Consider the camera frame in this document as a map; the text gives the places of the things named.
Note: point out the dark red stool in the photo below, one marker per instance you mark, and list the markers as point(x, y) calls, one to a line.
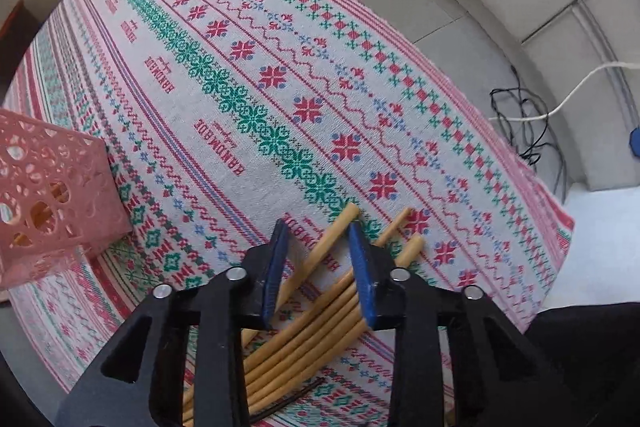
point(17, 24)

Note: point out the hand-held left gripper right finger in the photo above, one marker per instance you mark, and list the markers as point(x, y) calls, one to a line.
point(362, 277)

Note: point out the black chopstick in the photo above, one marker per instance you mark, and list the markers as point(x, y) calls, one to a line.
point(290, 401)

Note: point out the bundle of bamboo chopsticks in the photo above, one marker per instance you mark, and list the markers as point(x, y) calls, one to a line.
point(310, 337)

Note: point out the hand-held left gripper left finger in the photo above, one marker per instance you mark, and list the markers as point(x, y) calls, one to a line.
point(272, 272)

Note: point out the single bamboo chopstick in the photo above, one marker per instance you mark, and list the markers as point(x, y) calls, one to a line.
point(330, 232)

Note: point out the pink perforated plastic basket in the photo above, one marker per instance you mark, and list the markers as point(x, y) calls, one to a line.
point(60, 187)

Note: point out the person's dark clothing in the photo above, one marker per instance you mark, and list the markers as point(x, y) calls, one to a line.
point(565, 337)

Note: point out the patterned woven tablecloth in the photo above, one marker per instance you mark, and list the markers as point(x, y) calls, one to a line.
point(250, 107)

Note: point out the blue object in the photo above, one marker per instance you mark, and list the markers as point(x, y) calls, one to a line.
point(635, 139)

